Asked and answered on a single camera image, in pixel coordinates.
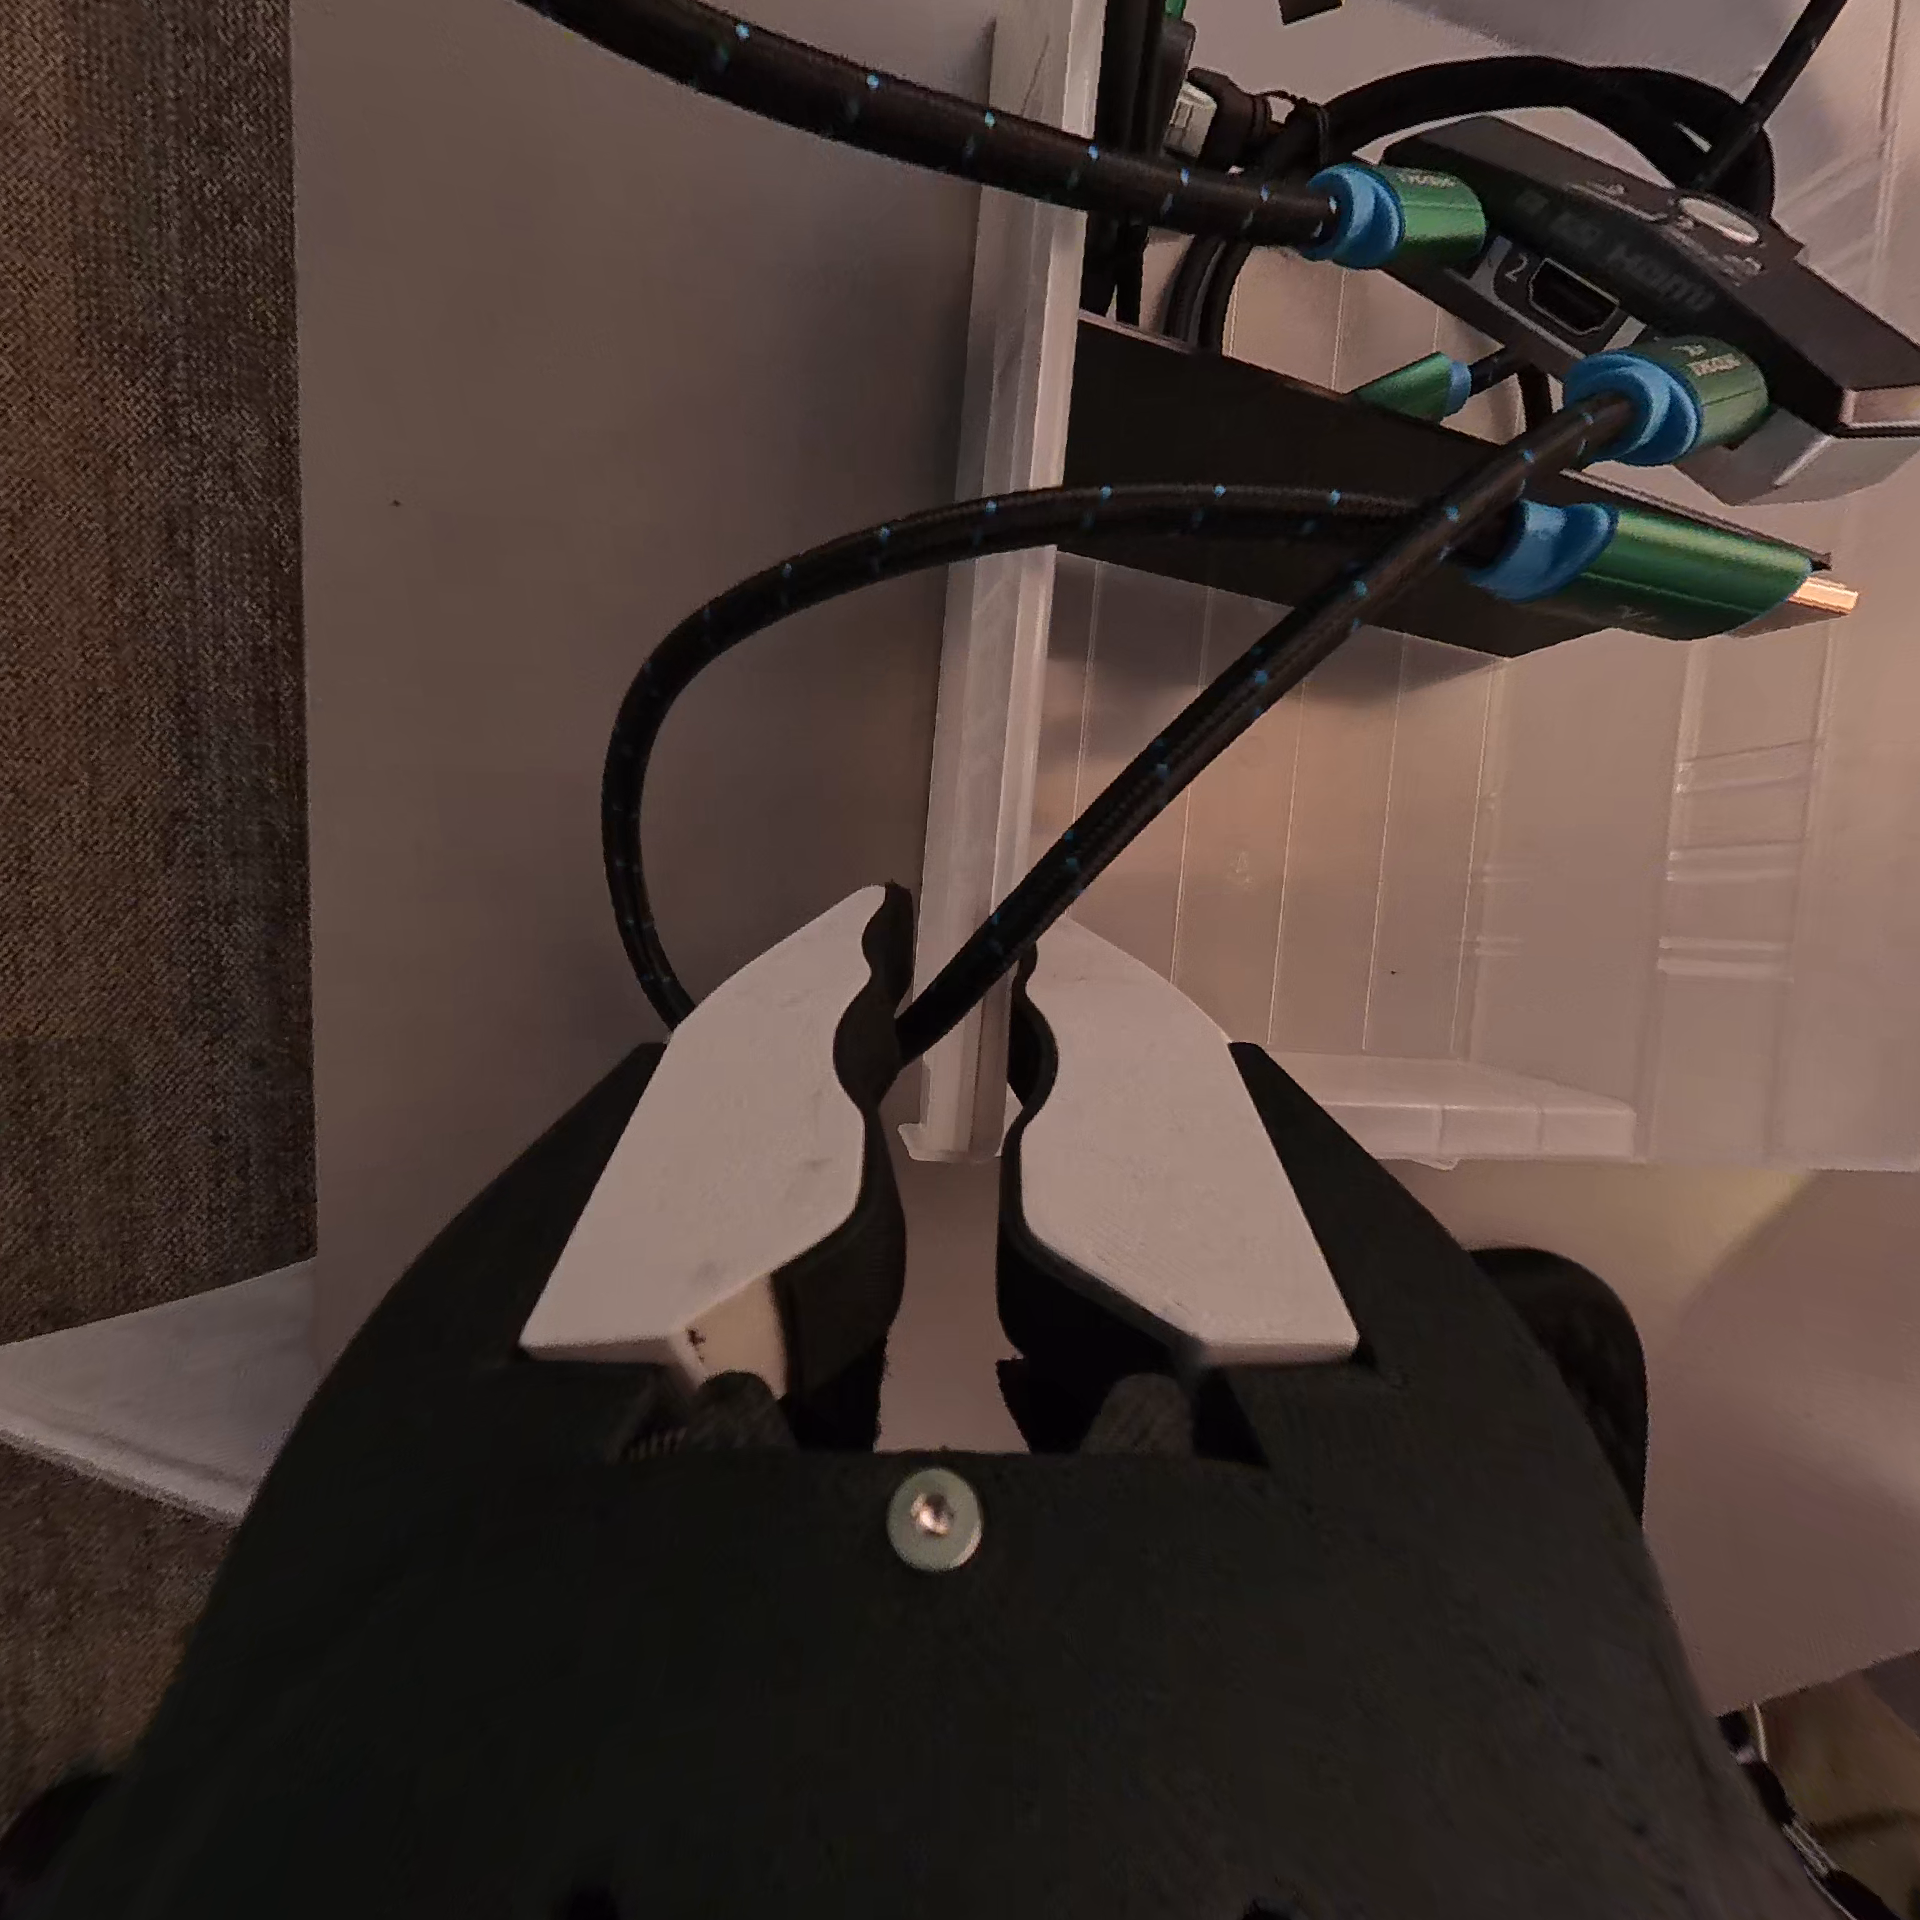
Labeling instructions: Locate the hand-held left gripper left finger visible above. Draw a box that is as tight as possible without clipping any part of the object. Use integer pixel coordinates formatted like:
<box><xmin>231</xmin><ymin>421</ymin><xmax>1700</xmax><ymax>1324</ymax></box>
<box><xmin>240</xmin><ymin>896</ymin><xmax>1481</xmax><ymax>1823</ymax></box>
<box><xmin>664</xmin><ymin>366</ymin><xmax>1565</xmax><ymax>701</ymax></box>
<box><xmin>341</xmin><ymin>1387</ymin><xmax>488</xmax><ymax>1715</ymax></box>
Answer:
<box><xmin>517</xmin><ymin>881</ymin><xmax>922</xmax><ymax>1453</ymax></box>

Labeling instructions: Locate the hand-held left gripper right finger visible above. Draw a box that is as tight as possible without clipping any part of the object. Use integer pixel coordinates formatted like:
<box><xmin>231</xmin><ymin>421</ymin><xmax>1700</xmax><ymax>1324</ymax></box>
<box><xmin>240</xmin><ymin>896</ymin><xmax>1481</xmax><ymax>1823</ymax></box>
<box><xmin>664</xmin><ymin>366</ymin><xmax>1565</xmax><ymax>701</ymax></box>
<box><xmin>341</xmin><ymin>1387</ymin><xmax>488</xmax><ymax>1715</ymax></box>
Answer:
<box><xmin>992</xmin><ymin>919</ymin><xmax>1365</xmax><ymax>1453</ymax></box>

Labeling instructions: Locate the clear plastic storage bin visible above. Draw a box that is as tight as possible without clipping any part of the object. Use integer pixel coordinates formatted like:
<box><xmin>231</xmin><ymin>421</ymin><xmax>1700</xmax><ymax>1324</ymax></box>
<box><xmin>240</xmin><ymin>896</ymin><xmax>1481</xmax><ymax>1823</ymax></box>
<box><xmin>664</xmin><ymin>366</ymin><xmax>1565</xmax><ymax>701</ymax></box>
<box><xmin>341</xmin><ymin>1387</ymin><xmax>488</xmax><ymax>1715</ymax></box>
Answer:
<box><xmin>897</xmin><ymin>0</ymin><xmax>1920</xmax><ymax>1174</ymax></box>

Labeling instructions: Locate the black braided hdmi cable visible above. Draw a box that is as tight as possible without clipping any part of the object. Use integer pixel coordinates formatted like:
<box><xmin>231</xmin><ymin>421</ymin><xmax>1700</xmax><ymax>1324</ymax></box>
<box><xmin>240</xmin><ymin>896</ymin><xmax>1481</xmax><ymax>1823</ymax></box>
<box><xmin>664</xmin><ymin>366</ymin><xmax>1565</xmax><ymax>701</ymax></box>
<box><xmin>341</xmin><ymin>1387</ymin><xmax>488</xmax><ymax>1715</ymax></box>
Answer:
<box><xmin>509</xmin><ymin>0</ymin><xmax>1491</xmax><ymax>275</ymax></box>
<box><xmin>599</xmin><ymin>483</ymin><xmax>1866</xmax><ymax>1037</ymax></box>
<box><xmin>892</xmin><ymin>335</ymin><xmax>1778</xmax><ymax>1052</ymax></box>

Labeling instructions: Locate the black hdmi switch box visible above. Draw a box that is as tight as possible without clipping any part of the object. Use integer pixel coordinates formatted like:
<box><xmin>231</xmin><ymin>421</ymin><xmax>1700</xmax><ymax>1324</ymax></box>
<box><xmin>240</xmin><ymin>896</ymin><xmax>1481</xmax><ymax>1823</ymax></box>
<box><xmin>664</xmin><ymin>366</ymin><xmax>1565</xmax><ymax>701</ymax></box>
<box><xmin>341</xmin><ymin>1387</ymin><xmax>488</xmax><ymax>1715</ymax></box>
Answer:
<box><xmin>1380</xmin><ymin>116</ymin><xmax>1920</xmax><ymax>504</ymax></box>

